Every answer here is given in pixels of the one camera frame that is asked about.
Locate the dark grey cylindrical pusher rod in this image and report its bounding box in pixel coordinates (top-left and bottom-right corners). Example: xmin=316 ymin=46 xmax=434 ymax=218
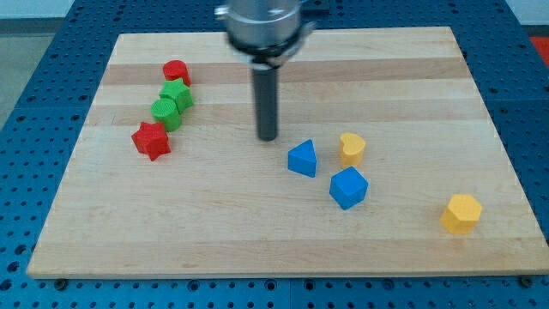
xmin=252 ymin=69 xmax=278 ymax=142

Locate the yellow hexagon block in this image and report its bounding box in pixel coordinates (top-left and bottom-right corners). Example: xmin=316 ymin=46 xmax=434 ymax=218
xmin=439 ymin=194 xmax=483 ymax=235

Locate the red cylinder block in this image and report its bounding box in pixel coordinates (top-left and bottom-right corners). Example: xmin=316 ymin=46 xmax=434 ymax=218
xmin=162 ymin=60 xmax=191 ymax=86

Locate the wooden board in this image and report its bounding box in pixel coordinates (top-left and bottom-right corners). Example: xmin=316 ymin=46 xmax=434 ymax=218
xmin=27 ymin=27 xmax=548 ymax=280

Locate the green star block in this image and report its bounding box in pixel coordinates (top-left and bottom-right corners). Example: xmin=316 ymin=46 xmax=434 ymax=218
xmin=159 ymin=78 xmax=194 ymax=114

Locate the red star block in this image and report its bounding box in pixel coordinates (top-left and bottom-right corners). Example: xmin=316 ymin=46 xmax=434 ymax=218
xmin=131 ymin=122 xmax=171 ymax=161

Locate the green cylinder block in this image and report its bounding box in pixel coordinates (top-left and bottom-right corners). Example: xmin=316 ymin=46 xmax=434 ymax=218
xmin=150 ymin=98 xmax=182 ymax=132

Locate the blue cube block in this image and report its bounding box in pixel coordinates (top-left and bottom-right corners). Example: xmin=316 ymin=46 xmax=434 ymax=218
xmin=329 ymin=166 xmax=369 ymax=210

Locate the blue triangle block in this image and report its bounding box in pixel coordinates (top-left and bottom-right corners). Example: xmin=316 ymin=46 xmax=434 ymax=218
xmin=287 ymin=139 xmax=317 ymax=178

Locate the yellow heart block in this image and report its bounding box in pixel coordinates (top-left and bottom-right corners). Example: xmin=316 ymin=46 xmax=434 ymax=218
xmin=338 ymin=132 xmax=366 ymax=168

